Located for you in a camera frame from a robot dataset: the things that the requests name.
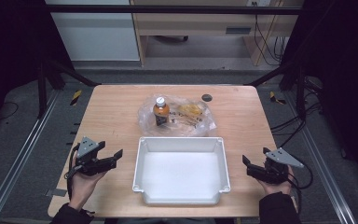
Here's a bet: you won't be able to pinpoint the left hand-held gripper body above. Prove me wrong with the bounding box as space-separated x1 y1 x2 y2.
74 136 113 177

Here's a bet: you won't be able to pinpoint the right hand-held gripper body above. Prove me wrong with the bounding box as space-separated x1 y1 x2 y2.
252 147 305 185

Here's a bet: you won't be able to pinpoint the orange drink bottle white cap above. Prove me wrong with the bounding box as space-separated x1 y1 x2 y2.
152 96 171 127

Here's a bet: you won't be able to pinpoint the clear plastic bag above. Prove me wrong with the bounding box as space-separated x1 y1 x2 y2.
137 93 217 138

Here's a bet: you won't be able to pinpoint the white plastic bin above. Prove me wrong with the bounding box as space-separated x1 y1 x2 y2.
131 135 232 206

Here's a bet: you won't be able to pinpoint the yellow snack packet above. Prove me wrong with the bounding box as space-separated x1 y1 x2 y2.
178 103 205 117

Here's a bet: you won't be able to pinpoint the person's right hand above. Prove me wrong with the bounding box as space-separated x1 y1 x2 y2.
256 165 295 196

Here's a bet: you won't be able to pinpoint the person's left hand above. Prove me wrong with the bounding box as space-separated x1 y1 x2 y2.
68 170 107 210

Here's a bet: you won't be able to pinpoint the grey tape strip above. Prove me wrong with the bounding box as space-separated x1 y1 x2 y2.
45 188 68 198

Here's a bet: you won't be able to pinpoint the yellow black floor tape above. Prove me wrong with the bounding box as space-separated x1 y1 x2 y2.
268 91 287 105
70 90 83 106

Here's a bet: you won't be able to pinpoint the black metal stand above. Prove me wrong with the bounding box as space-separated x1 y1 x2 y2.
36 58 103 119
244 61 308 121

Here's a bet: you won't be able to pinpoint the black curtain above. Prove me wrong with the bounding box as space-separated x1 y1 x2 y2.
0 0 75 132
280 0 358 190

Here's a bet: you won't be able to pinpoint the white cabinet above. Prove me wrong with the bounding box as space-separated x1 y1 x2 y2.
44 0 141 63

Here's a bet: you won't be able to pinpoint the white power strip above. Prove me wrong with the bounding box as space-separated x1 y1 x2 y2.
245 0 272 7

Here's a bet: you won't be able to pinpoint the left hand-held gripper black cable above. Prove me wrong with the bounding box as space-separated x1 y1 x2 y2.
63 143 82 201

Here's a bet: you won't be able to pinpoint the hand-held gripper black cable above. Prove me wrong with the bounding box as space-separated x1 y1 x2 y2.
63 143 82 201
287 162 314 216

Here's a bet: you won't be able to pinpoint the right hand-held gripper black cable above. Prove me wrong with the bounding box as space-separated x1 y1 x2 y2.
287 162 314 216

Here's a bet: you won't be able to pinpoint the black floor cables bundle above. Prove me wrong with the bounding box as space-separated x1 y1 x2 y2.
269 101 324 148

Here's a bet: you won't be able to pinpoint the aluminium floor rail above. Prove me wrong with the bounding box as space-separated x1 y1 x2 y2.
282 92 358 224
0 89 62 224

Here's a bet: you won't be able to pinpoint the thin black floor cable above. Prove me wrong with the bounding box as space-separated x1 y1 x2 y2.
0 101 21 121

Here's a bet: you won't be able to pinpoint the black hanging cables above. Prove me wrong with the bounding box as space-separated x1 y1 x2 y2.
253 14 289 66

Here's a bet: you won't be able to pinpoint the black horizontal frame bar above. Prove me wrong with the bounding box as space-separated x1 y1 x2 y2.
48 4 303 16

